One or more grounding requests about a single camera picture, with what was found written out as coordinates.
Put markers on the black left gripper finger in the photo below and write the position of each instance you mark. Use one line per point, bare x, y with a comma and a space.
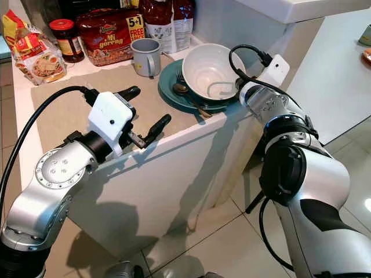
130, 92
159, 127

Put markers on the white ceramic bowl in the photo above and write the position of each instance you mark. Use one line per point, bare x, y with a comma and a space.
206, 66

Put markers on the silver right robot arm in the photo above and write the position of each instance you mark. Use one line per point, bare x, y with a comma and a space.
301, 174

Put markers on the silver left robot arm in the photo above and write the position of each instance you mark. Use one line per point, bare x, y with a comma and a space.
46, 197

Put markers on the teal plate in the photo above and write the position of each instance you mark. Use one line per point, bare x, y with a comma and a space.
168, 95

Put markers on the grey mug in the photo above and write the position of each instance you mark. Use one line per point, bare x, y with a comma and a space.
146, 55

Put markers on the metal spoon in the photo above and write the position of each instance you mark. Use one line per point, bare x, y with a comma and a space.
179, 88

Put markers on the metal fork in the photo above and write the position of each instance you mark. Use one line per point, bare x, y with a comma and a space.
179, 74

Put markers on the red instant noodle multipack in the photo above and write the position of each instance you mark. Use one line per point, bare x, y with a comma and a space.
107, 37

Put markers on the beige placemat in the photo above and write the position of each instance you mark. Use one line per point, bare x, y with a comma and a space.
69, 75

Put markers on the large red white bag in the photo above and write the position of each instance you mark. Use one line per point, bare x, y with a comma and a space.
156, 23

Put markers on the red lidded glass jar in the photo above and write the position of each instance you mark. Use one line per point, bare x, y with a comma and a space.
65, 43

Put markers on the narrow red white bag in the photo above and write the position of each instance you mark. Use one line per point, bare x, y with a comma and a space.
184, 23

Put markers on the yellow red noodle packet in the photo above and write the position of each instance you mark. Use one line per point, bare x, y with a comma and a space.
37, 61

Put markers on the black chair leg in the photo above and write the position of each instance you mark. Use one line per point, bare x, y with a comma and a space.
254, 202

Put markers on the orange dish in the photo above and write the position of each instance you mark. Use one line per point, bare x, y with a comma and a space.
367, 56

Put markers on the grey robot left leg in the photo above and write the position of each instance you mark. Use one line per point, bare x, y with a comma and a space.
122, 270

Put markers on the small green container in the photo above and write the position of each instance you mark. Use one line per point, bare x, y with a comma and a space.
366, 35

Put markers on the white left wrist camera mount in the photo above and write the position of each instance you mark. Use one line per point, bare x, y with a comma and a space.
110, 116

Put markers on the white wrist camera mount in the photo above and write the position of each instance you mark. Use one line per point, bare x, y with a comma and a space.
278, 69
110, 116

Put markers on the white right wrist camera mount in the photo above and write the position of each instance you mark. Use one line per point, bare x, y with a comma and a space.
278, 69

